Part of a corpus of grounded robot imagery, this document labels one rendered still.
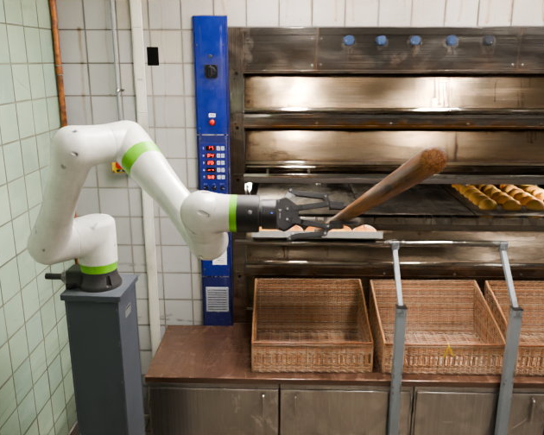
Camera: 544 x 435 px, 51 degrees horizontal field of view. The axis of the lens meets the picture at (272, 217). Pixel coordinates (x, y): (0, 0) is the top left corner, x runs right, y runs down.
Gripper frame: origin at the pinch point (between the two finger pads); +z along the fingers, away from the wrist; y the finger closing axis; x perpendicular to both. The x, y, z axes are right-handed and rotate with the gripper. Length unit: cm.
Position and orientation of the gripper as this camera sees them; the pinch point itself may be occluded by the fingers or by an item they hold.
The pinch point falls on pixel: (344, 215)
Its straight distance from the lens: 140.0
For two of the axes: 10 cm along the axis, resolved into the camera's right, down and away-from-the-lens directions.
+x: -0.1, -0.7, -10.0
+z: 10.0, 0.2, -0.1
